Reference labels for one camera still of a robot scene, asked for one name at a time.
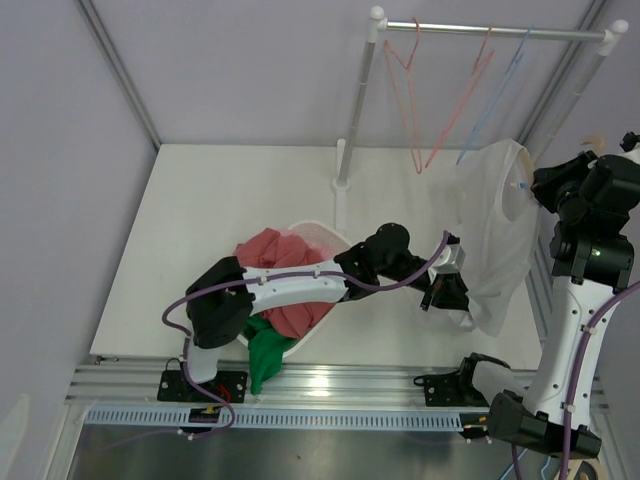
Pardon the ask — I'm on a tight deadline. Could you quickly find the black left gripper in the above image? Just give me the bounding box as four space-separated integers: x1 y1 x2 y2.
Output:
377 256 480 316

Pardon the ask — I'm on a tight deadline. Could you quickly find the beige wooden hanger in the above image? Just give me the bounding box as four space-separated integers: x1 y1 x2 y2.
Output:
509 134 606 190

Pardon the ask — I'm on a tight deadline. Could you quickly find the white t shirt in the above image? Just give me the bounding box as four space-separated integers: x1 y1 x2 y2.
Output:
428 139 539 337

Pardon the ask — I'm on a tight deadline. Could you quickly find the light blue wire hanger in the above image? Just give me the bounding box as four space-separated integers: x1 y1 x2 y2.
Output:
456 26 533 165

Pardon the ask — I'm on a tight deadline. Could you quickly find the pink wire hanger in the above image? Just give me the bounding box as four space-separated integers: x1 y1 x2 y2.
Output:
424 26 494 168
383 18 424 174

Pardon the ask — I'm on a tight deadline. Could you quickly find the coral red shirt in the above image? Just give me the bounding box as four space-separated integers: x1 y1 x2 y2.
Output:
233 228 335 339

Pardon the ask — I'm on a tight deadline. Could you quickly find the green t shirt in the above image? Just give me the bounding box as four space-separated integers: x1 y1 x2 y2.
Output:
243 315 296 396

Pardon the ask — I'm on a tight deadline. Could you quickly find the light pink shirt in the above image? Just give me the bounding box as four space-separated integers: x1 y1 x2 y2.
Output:
279 226 349 260

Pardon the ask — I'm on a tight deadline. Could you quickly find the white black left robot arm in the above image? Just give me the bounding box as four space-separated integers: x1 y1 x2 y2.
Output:
179 223 469 401

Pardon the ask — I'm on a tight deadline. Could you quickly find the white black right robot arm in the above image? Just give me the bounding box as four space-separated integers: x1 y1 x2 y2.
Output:
455 149 639 459

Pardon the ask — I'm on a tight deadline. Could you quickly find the wooden hanger on floor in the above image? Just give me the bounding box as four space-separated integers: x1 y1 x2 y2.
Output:
574 459 608 480

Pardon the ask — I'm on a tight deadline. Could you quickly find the silver clothes rack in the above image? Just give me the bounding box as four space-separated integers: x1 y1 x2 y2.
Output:
331 1 629 234

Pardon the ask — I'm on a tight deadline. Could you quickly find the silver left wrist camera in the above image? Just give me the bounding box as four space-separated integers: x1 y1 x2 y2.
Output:
428 233 466 277

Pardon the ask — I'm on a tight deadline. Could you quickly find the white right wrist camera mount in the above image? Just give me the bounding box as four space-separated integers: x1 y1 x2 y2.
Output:
620 131 640 164

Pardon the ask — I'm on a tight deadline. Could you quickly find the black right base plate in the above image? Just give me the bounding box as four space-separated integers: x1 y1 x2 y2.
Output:
413 372 488 408

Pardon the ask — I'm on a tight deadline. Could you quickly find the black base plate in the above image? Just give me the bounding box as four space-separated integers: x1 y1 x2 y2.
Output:
413 372 488 408
156 358 248 404

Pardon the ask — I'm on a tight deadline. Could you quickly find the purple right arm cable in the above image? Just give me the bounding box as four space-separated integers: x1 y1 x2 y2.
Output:
509 277 640 480

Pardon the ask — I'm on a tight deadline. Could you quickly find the aluminium mounting rail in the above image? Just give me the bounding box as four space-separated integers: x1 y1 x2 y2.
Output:
65 362 611 414

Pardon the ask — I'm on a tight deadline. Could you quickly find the white slotted cable duct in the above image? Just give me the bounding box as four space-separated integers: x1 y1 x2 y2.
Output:
85 406 463 432

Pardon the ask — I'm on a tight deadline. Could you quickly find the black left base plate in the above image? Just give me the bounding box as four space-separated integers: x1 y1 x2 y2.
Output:
156 358 248 404

